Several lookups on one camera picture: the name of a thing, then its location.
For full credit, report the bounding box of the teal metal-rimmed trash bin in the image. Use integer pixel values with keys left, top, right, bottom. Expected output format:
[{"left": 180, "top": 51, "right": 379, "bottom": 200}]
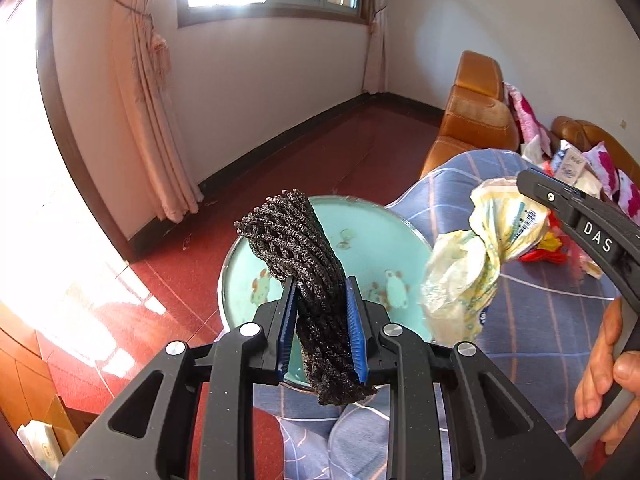
[{"left": 218, "top": 195, "right": 433, "bottom": 391}]

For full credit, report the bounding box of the person's right hand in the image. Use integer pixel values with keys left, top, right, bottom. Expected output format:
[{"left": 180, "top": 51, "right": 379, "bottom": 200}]
[{"left": 574, "top": 300, "right": 640, "bottom": 443}]

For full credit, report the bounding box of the dark wooden door frame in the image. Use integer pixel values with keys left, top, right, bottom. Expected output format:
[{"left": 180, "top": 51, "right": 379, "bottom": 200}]
[{"left": 35, "top": 0, "right": 143, "bottom": 263}]

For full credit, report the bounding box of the orange leather sofa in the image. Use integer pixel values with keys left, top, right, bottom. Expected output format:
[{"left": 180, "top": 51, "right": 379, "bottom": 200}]
[{"left": 419, "top": 50, "right": 640, "bottom": 181}]

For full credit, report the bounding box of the cream plastic wrapper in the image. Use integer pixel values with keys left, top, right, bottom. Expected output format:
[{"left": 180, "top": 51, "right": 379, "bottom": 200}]
[{"left": 421, "top": 176, "right": 551, "bottom": 343}]

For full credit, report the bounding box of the narrow pink curtain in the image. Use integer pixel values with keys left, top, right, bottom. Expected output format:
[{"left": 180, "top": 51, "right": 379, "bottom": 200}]
[{"left": 360, "top": 0, "right": 393, "bottom": 96}]

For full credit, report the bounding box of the white box with blue stripes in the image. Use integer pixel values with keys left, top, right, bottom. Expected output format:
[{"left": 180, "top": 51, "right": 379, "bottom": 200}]
[{"left": 552, "top": 140, "right": 588, "bottom": 186}]

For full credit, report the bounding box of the long pink curtain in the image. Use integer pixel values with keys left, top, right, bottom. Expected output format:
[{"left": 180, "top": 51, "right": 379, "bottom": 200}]
[{"left": 107, "top": 0, "right": 203, "bottom": 223}]

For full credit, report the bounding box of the blue checked tablecloth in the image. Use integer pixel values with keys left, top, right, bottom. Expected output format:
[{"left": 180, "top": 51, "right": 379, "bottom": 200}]
[{"left": 280, "top": 150, "right": 640, "bottom": 480}]

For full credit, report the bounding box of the wooden cabinet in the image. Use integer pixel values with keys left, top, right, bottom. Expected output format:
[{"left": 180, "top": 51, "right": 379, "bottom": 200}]
[{"left": 0, "top": 300, "right": 96, "bottom": 461}]

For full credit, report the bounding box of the black mesh scrubber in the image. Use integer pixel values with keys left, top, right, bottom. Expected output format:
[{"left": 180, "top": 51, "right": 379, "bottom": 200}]
[{"left": 234, "top": 189, "right": 378, "bottom": 407}]

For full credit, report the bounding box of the red yellow plastic wrapper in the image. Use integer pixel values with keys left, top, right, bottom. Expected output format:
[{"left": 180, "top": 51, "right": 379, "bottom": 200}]
[{"left": 517, "top": 212, "right": 569, "bottom": 266}]

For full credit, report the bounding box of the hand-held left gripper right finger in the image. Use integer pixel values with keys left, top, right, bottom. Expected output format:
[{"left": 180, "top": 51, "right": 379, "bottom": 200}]
[{"left": 344, "top": 275, "right": 586, "bottom": 480}]

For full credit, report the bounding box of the white tissue packet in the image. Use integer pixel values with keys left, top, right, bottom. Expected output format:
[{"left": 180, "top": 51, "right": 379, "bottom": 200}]
[{"left": 522, "top": 132, "right": 552, "bottom": 162}]

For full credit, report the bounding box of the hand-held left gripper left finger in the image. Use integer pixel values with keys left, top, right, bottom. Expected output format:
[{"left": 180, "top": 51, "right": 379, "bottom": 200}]
[{"left": 55, "top": 275, "right": 302, "bottom": 480}]

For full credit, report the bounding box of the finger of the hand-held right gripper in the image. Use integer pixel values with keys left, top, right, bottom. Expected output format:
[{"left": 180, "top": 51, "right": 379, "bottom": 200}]
[{"left": 517, "top": 167, "right": 583, "bottom": 221}]

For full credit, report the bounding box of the crumpled white paper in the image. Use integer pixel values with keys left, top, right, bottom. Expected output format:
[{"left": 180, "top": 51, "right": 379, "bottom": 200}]
[{"left": 575, "top": 170, "right": 604, "bottom": 199}]

